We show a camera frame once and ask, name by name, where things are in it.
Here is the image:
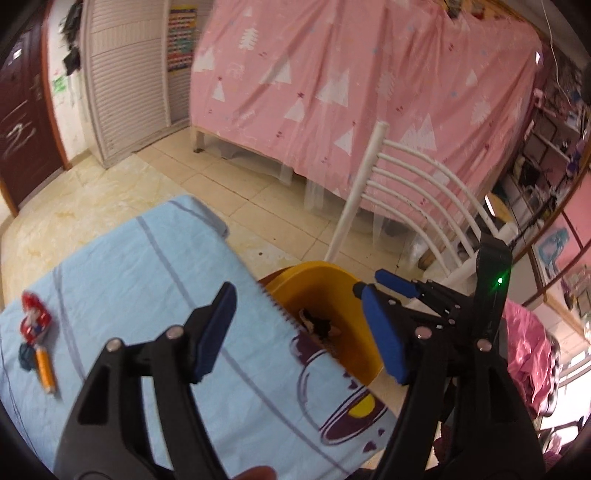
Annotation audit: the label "dark brown door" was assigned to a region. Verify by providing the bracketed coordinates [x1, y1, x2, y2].
[1, 5, 70, 216]

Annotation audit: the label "orange thread spool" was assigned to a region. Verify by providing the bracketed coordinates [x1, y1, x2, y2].
[35, 345, 57, 395]

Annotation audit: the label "white chair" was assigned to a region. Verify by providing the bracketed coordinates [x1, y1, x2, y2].
[325, 121, 518, 286]

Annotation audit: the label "white louvered wardrobe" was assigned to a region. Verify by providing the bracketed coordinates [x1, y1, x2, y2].
[80, 0, 199, 168]

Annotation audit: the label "pink black sock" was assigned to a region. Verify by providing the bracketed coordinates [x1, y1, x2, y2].
[297, 309, 342, 343]

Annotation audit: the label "pink tree-print curtain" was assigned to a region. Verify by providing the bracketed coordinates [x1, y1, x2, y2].
[189, 1, 542, 197]

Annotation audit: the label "blue sock ball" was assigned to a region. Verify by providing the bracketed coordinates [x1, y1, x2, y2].
[18, 343, 37, 372]

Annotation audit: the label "yellow plastic basin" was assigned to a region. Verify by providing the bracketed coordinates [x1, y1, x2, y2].
[259, 261, 383, 386]

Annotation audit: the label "cluttered wall shelf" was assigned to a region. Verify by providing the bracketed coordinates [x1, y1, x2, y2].
[498, 45, 591, 333]

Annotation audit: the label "colourful wall chart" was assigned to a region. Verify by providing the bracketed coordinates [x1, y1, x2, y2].
[166, 6, 197, 72]

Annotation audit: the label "red snack wrapper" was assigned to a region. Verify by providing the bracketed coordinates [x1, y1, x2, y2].
[19, 291, 53, 345]

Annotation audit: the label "hanging black bags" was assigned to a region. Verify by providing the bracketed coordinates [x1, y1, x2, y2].
[62, 0, 84, 76]

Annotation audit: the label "light blue bed sheet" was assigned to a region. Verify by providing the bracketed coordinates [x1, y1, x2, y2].
[1, 195, 396, 479]

